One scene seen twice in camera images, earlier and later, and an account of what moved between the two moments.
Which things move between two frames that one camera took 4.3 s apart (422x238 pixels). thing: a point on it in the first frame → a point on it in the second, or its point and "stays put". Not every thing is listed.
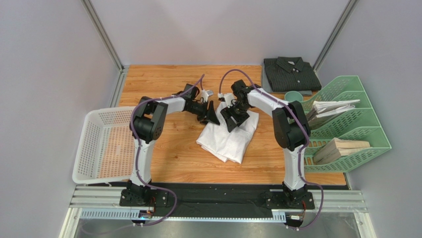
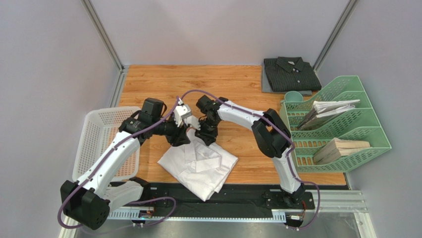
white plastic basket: x=107 y=146 stays put
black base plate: x=284 y=197 stays put
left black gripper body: x=201 y=110 → x=171 y=130
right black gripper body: x=235 y=114 → x=209 y=126
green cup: x=293 y=95 stays put
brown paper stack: x=337 y=148 stays put
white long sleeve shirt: x=230 y=147 → x=200 y=167
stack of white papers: x=321 y=108 stays put
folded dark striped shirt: x=290 y=73 stays put
